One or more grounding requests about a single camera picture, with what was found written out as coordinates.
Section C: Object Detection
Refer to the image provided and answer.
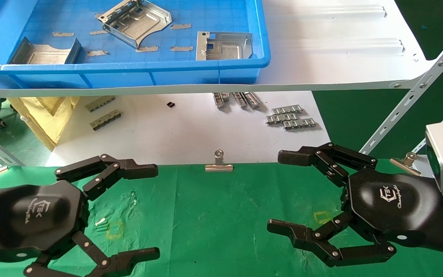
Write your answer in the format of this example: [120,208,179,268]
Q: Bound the stamped metal part curved edge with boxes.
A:
[98,0,173,49]

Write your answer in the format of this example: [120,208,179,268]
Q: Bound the long white perforated brace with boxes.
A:
[359,22,443,155]

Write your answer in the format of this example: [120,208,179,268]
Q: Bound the silver metal chain strip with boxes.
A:
[232,92,248,109]
[213,92,230,110]
[282,118,317,130]
[243,92,261,110]
[271,104,304,115]
[265,112,299,125]

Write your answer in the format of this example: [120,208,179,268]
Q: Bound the grey perforated angle bar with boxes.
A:
[0,127,25,167]

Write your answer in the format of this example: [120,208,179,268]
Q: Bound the stamped metal part bent walls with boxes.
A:
[8,37,82,65]

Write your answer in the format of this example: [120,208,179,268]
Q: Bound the green cloth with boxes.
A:
[0,159,443,277]

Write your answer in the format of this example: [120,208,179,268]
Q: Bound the yellow woven bag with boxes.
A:
[8,96,81,152]

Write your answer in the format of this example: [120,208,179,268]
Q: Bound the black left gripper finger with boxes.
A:
[55,154,159,201]
[23,231,161,277]

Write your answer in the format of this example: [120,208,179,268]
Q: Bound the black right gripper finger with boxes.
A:
[278,142,378,189]
[267,212,397,268]

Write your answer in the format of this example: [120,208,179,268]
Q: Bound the dark metal chain strip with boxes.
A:
[85,95,116,113]
[89,109,123,131]

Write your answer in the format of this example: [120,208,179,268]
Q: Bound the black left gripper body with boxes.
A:
[0,180,90,264]

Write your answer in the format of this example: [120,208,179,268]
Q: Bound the blue plastic bin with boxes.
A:
[0,0,271,89]

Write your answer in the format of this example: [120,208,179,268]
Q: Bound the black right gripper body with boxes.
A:
[346,169,443,247]

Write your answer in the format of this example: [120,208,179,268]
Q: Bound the white sheet metal shelf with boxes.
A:
[0,0,436,98]

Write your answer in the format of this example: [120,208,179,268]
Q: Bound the stamped metal part flat square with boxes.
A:
[196,31,254,61]

